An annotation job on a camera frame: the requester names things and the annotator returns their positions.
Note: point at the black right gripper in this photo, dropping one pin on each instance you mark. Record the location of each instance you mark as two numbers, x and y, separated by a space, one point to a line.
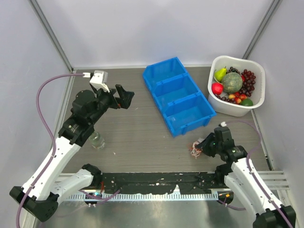
204 145

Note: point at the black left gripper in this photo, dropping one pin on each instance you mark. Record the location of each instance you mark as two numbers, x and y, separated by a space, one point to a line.
124 100

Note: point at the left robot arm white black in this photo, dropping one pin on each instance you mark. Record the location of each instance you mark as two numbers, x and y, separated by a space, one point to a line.
41 196

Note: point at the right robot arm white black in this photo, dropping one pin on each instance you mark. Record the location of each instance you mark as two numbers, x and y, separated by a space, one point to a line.
238 173

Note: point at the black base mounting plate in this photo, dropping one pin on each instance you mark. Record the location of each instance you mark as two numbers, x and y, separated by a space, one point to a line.
160 183

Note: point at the clear glass bottle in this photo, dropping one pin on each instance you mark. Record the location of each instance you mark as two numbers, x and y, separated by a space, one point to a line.
96 140

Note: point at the red yellow cherries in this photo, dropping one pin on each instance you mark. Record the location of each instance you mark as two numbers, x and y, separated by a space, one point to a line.
236 98

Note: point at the blue three-compartment bin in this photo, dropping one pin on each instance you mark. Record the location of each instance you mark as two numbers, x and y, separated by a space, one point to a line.
178 98

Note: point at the red apple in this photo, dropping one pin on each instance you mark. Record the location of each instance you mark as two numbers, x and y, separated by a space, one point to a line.
217 88

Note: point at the green lime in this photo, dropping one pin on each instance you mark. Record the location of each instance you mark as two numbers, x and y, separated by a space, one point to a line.
246 102

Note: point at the green melon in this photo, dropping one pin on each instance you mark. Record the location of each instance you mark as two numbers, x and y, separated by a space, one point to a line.
232 82

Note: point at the white fruit basket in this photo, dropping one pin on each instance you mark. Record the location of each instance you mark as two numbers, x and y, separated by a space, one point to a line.
258 95

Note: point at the dark red grape bunch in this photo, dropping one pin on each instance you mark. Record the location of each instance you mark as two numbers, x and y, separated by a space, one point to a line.
249 81

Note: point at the green yellow pear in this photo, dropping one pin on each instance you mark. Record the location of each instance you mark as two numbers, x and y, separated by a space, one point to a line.
219 75

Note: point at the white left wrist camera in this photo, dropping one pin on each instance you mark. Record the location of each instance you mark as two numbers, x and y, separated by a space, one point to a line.
99 79

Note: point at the perforated cable duct strip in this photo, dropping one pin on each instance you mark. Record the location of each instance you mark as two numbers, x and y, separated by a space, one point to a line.
175 196

